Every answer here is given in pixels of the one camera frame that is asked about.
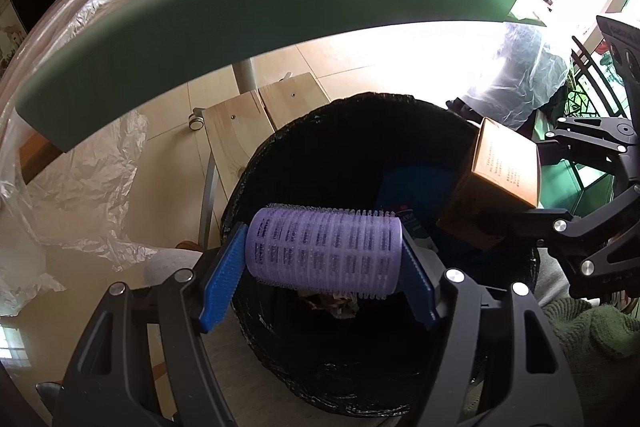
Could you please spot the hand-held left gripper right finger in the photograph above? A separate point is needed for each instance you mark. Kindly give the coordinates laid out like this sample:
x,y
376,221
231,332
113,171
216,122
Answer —
x,y
420,287

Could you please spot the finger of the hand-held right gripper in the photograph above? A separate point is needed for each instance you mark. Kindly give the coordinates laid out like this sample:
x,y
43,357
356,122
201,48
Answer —
x,y
590,137
600,237

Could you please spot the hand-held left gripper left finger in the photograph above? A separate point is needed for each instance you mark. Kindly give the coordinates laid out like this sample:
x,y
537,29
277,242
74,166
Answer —
x,y
220,287

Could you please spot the brown cardboard box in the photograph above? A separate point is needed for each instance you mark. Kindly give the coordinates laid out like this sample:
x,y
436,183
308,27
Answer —
x,y
505,167

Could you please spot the purple hair roller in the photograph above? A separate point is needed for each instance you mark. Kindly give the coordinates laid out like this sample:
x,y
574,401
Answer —
x,y
325,247

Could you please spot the black trash bin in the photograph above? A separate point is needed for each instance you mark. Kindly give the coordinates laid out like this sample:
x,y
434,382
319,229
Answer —
x,y
350,147

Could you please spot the black metal chair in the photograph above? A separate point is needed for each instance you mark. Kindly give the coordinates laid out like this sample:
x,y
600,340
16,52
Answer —
x,y
592,77

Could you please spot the crumpled paper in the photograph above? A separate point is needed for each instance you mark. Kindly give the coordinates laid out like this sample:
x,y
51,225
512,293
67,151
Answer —
x,y
330,303

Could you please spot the clear plastic bag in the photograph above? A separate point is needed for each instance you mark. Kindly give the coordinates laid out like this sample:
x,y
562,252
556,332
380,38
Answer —
x,y
515,72

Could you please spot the green knit cloth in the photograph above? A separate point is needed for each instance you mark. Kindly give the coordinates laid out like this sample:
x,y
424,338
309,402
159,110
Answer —
x,y
600,342

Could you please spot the wooden stool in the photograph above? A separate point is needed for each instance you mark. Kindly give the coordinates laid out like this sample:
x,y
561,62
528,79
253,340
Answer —
x,y
235,137

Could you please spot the clear plastic sheet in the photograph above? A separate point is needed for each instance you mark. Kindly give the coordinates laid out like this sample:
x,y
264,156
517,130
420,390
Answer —
x,y
95,187

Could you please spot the white table leg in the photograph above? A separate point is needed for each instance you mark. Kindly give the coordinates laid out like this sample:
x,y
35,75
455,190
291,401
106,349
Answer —
x,y
245,77

